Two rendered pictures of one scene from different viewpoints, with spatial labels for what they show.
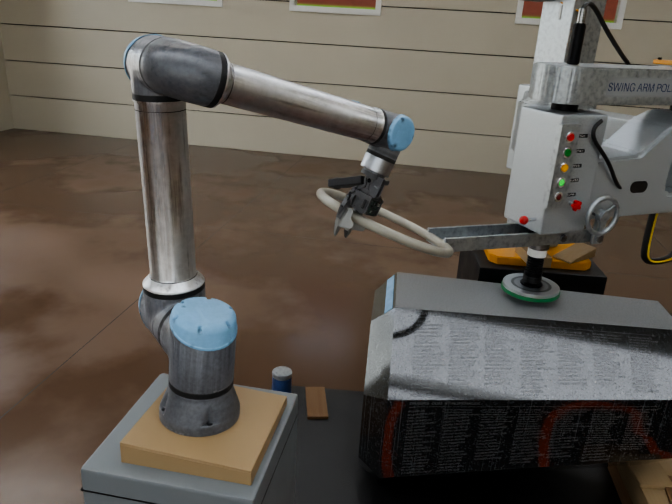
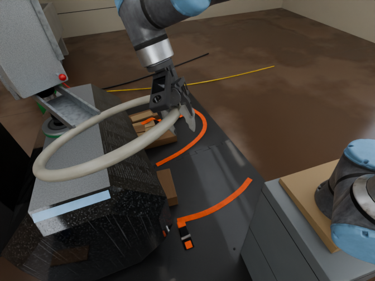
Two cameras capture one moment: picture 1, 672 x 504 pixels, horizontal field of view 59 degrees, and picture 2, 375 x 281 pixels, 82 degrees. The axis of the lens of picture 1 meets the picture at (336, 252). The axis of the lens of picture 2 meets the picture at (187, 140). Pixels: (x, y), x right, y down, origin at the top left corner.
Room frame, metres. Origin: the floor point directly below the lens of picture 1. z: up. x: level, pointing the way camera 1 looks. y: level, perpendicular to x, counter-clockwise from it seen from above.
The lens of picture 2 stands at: (1.86, 0.44, 1.63)
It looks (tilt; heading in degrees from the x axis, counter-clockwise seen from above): 44 degrees down; 247
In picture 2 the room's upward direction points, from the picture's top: 4 degrees counter-clockwise
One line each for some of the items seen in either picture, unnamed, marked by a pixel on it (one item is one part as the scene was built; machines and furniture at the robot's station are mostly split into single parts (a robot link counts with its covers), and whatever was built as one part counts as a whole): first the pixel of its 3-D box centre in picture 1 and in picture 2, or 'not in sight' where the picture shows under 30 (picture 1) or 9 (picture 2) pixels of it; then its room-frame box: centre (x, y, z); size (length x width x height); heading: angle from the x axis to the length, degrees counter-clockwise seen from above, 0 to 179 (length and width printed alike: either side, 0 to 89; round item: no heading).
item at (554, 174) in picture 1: (561, 166); (42, 25); (1.99, -0.74, 1.38); 0.08 x 0.03 x 0.28; 113
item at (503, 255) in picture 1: (529, 245); not in sight; (2.92, -1.00, 0.76); 0.49 x 0.49 x 0.05; 87
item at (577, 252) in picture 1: (574, 252); not in sight; (2.74, -1.16, 0.80); 0.20 x 0.10 x 0.05; 127
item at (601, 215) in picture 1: (595, 212); not in sight; (2.06, -0.92, 1.20); 0.15 x 0.10 x 0.15; 113
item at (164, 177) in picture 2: not in sight; (167, 187); (1.63, -0.61, 0.07); 0.30 x 0.12 x 0.12; 79
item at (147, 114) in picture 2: not in sight; (142, 116); (1.54, -1.66, 0.10); 0.25 x 0.10 x 0.01; 1
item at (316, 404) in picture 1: (316, 402); not in sight; (2.50, 0.05, 0.02); 0.25 x 0.10 x 0.01; 7
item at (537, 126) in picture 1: (569, 171); (9, 38); (2.16, -0.83, 1.33); 0.36 x 0.22 x 0.45; 113
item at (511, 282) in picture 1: (530, 285); (62, 122); (2.13, -0.76, 0.88); 0.21 x 0.21 x 0.01
